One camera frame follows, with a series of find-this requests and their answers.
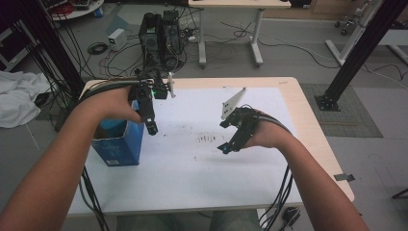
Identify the small white box device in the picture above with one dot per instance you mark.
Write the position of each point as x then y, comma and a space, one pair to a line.
117, 39

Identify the grey floor mat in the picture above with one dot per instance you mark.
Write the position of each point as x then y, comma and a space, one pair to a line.
356, 122

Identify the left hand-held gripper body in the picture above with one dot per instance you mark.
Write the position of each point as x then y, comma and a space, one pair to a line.
157, 89

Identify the white table leg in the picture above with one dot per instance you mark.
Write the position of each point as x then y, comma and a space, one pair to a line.
261, 215

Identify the white-legged wooden desk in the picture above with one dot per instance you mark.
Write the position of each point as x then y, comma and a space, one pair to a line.
239, 4

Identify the blue bottle with white cap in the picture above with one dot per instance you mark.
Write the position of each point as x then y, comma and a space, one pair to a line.
112, 125

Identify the person's left hand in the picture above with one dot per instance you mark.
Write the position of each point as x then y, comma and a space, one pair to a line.
109, 106

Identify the white cloth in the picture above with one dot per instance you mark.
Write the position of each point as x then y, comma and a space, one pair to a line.
19, 96

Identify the round white table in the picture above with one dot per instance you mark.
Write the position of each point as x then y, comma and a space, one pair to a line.
80, 11

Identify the black computer tower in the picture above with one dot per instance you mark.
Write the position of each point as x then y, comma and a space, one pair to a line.
150, 41
171, 35

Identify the white table mat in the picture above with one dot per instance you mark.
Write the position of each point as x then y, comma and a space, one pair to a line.
192, 179

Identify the grey tape strip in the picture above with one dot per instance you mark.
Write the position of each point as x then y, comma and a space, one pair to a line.
344, 177

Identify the blue cardboard box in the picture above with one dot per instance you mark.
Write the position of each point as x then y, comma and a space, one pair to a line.
123, 150

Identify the white metal stand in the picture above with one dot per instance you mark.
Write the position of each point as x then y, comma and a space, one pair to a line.
351, 38

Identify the person's right hand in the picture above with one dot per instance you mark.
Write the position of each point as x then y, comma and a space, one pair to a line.
269, 133

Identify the black plug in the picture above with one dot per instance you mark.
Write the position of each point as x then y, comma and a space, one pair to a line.
291, 213

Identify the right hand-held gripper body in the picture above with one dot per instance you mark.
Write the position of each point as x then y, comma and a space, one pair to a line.
242, 117

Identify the black metal post with base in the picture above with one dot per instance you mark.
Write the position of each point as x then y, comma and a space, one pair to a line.
362, 48

